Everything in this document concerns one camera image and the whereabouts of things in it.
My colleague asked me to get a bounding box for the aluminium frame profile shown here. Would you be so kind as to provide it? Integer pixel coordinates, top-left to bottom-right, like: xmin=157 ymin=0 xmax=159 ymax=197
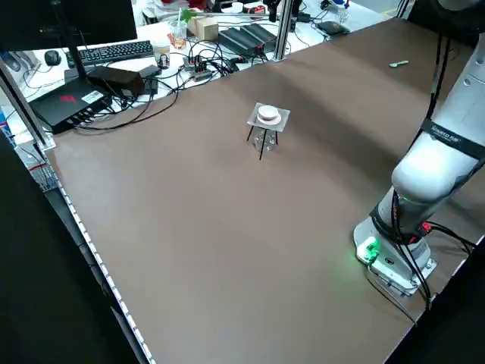
xmin=0 ymin=56 xmax=57 ymax=152

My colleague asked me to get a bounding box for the black keyboard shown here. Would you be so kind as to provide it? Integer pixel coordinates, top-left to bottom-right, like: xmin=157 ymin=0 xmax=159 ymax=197
xmin=64 ymin=39 xmax=155 ymax=68

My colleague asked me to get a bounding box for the aluminium camera post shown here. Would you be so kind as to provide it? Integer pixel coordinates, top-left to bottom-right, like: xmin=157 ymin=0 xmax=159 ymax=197
xmin=273 ymin=0 xmax=297 ymax=62

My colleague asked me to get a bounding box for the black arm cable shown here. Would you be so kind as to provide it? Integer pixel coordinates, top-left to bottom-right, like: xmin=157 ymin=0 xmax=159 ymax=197
xmin=426 ymin=32 xmax=452 ymax=122

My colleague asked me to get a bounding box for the black power brick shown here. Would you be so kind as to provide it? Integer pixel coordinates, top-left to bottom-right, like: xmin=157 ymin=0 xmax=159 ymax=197
xmin=87 ymin=66 xmax=145 ymax=100

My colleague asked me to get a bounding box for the black monitor stand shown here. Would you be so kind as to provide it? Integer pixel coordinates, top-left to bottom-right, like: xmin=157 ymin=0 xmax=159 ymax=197
xmin=56 ymin=37 xmax=95 ymax=83

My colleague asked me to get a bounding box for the small digital scale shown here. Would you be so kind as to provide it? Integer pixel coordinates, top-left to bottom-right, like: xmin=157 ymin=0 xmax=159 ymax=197
xmin=315 ymin=20 xmax=352 ymax=38

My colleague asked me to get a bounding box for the black computer monitor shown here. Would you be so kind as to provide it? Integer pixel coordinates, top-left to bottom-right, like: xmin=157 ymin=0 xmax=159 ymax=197
xmin=0 ymin=0 xmax=138 ymax=52

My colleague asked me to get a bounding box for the black wire tripod stand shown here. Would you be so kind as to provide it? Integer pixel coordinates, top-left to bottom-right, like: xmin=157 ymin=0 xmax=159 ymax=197
xmin=244 ymin=123 xmax=281 ymax=162

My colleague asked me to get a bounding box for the black box with red logo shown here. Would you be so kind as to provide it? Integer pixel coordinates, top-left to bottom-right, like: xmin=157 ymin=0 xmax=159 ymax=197
xmin=28 ymin=83 xmax=114 ymax=136

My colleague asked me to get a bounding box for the black base cable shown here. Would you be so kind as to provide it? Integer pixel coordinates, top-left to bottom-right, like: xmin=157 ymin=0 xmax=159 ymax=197
xmin=365 ymin=223 xmax=475 ymax=327

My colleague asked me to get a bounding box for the small clear glass vessel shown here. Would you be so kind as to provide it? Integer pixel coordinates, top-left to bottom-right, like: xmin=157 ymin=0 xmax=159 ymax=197
xmin=252 ymin=128 xmax=277 ymax=153

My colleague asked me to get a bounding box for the grey hub with red plugs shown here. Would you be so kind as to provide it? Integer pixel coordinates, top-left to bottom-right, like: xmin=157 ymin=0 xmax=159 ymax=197
xmin=183 ymin=55 xmax=217 ymax=83

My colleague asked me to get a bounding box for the black desk cable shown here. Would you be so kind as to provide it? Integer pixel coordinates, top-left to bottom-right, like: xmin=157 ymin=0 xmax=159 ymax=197
xmin=75 ymin=81 xmax=179 ymax=132

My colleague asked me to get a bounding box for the clear plastic cup with straw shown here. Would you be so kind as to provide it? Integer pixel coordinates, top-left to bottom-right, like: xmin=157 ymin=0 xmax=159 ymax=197
xmin=167 ymin=6 xmax=189 ymax=51

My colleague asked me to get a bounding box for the black ribbed metal box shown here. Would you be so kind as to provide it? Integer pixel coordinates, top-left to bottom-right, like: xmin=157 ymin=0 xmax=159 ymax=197
xmin=217 ymin=27 xmax=262 ymax=54
xmin=240 ymin=23 xmax=278 ymax=49

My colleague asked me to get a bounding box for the small printed paper cup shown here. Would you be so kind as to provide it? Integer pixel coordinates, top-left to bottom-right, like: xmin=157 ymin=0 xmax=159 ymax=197
xmin=152 ymin=42 xmax=172 ymax=70

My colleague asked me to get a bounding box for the round beige ceramic pad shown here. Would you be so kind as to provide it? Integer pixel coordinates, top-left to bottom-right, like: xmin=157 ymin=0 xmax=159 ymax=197
xmin=256 ymin=111 xmax=284 ymax=125

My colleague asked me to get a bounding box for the small cardboard box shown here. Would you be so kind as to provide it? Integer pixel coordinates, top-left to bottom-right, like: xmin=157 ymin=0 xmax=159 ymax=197
xmin=187 ymin=14 xmax=221 ymax=41

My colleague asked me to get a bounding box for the black power adaptor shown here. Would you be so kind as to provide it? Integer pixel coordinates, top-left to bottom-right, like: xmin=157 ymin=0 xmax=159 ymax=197
xmin=139 ymin=64 xmax=161 ymax=96

